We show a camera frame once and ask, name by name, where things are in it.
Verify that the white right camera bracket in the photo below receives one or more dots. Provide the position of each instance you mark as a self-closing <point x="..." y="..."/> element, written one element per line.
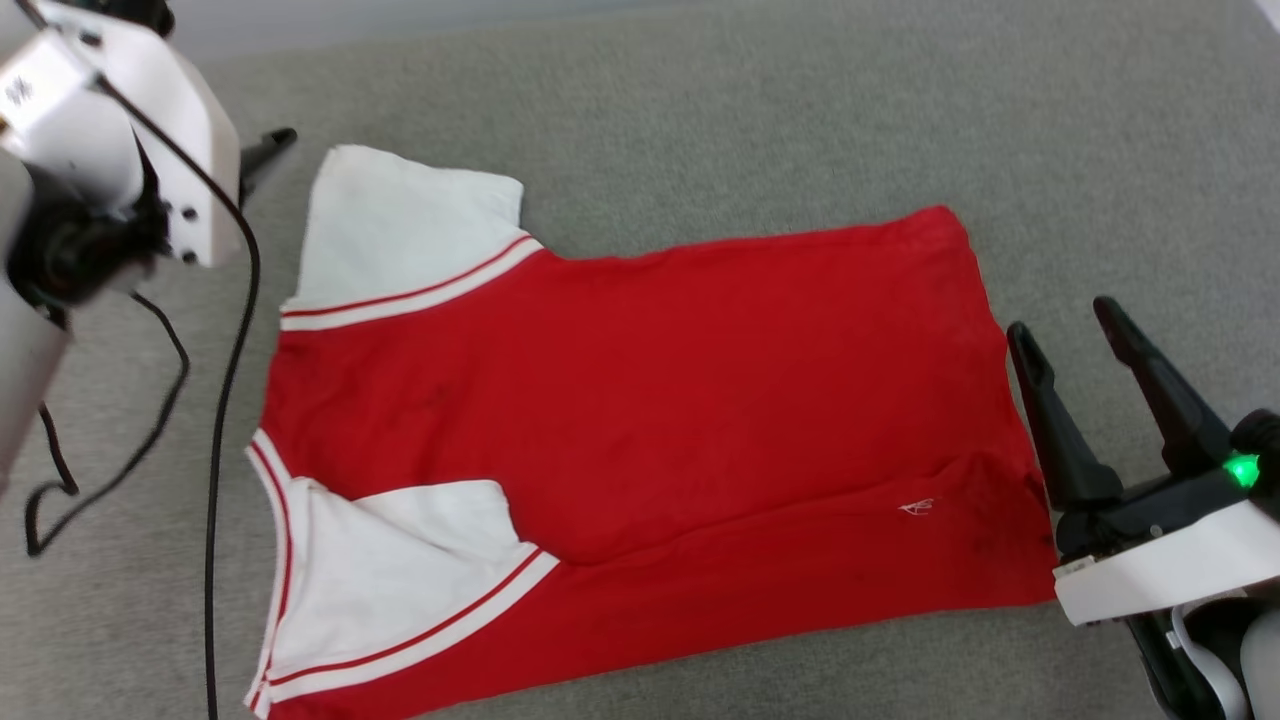
<point x="1160" y="570"/>

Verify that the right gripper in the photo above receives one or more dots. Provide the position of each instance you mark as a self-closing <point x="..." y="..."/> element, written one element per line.
<point x="1150" y="515"/>

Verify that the white camera bracket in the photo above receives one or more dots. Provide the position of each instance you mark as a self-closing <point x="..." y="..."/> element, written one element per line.
<point x="1160" y="570"/>
<point x="190" y="130"/>

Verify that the red and white t-shirt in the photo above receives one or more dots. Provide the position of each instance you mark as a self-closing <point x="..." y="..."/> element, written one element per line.
<point x="650" y="400"/>

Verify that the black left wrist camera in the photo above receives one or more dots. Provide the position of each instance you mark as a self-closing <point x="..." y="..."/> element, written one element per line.
<point x="140" y="10"/>

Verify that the white left camera bracket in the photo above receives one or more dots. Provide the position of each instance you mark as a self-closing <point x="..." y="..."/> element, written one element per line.
<point x="190" y="130"/>

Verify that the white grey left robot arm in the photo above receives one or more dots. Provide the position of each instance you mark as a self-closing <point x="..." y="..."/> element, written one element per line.
<point x="20" y="380"/>

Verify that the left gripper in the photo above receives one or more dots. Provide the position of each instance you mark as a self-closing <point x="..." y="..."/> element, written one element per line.
<point x="70" y="140"/>

